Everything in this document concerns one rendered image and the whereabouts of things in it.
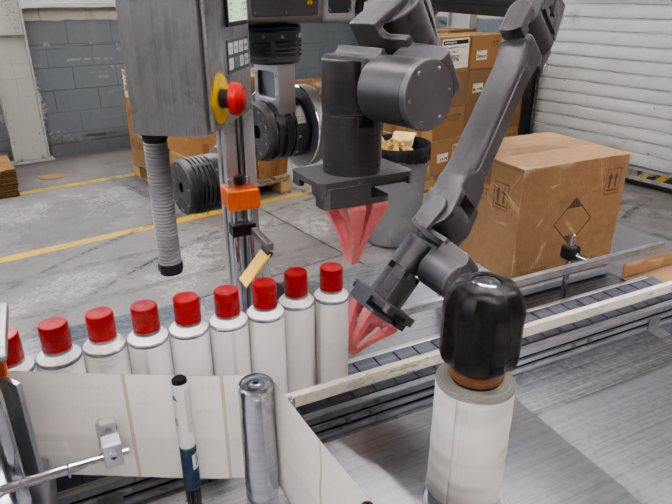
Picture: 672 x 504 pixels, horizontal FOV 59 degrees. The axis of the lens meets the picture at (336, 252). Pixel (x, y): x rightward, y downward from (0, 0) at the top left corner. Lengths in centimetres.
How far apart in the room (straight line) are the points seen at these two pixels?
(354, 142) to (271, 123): 86
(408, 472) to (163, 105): 54
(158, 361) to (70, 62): 555
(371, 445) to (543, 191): 68
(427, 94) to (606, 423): 68
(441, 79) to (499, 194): 81
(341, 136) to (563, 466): 53
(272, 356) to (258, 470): 19
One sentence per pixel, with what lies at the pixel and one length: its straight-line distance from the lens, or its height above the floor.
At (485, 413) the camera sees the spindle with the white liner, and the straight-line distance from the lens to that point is 64.
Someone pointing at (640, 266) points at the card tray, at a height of 85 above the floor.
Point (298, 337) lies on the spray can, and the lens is 85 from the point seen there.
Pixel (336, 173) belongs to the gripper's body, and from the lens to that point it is 56.
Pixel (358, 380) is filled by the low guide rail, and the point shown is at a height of 91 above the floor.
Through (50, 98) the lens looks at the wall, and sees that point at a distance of 623.
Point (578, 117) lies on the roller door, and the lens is 562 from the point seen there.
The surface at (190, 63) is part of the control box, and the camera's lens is 70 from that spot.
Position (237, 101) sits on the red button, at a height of 132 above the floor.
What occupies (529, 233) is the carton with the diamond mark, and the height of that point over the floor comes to 98.
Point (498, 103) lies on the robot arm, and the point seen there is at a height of 128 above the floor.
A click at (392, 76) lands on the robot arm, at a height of 138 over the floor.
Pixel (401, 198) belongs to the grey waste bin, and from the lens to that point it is 352.
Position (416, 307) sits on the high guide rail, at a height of 96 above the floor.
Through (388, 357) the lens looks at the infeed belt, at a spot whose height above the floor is 88.
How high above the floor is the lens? 144
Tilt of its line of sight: 24 degrees down
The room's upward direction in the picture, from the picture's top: straight up
